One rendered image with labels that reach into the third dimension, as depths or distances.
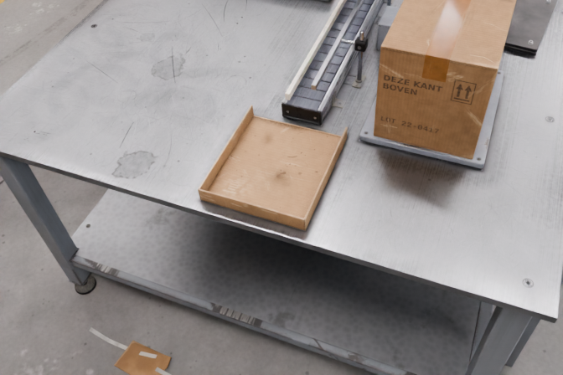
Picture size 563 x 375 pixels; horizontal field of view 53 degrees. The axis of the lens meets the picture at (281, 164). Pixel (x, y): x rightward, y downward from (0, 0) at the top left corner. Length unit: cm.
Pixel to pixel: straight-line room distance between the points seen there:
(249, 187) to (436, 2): 60
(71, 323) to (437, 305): 128
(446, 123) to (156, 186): 69
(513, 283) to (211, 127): 81
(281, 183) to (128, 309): 104
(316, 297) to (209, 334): 44
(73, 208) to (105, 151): 107
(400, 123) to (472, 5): 31
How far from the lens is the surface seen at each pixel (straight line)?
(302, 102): 146
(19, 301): 238
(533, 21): 187
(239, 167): 138
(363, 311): 185
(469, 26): 132
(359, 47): 151
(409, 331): 183
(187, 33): 184
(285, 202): 130
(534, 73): 171
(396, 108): 134
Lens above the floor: 185
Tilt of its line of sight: 48 degrees down
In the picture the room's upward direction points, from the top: 5 degrees counter-clockwise
